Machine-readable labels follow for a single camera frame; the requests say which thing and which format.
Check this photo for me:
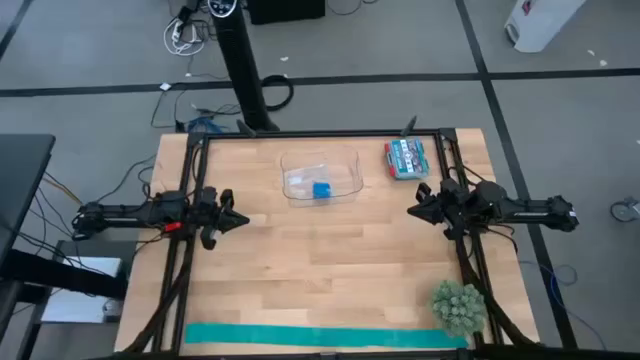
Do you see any teal elastic bandage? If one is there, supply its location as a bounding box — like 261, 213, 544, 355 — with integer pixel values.
184, 322, 470, 350

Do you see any white grey box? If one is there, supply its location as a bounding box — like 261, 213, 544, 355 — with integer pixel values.
40, 255, 125, 325

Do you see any blue floor cable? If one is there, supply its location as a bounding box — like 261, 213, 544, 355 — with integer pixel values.
519, 259, 609, 351

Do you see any black metal table frame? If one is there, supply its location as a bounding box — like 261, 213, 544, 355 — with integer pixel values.
114, 114, 640, 360

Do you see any teal white first aid kit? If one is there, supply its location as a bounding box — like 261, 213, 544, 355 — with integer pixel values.
383, 138, 431, 181

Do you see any green artificial plant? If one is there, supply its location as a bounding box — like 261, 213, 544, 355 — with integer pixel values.
430, 279, 489, 339

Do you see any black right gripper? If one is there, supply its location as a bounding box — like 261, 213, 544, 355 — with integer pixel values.
407, 179, 471, 241

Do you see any clear plastic bin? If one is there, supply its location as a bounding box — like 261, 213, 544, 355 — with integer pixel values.
279, 144, 365, 209

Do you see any blue cable bundle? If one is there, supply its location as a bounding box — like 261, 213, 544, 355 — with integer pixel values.
187, 117, 226, 134

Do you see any black desk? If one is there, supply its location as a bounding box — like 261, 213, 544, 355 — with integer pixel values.
0, 133, 130, 360

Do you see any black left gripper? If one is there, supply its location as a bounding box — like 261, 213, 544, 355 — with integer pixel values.
192, 187, 250, 251

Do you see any black coiled cable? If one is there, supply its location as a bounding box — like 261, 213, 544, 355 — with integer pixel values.
259, 74, 295, 112

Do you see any black box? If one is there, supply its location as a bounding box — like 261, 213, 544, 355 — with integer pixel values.
247, 0, 326, 25

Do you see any grey caster wheel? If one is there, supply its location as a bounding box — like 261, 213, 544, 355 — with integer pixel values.
609, 196, 640, 224

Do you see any white floor appliance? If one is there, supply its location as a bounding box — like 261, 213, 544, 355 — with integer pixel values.
503, 0, 586, 54

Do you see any black tower fan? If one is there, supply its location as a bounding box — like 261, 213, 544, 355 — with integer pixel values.
207, 0, 281, 132

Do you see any white power strip with cables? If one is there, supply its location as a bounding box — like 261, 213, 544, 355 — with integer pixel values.
163, 17, 207, 57

